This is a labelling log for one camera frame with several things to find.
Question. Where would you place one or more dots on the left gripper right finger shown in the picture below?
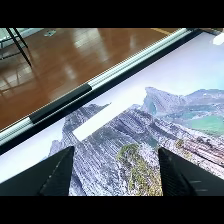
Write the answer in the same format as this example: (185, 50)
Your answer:
(186, 180)

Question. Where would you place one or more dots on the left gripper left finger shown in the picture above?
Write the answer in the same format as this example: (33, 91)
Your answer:
(43, 176)

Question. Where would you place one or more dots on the silver frame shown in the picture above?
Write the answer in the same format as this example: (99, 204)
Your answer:
(110, 71)

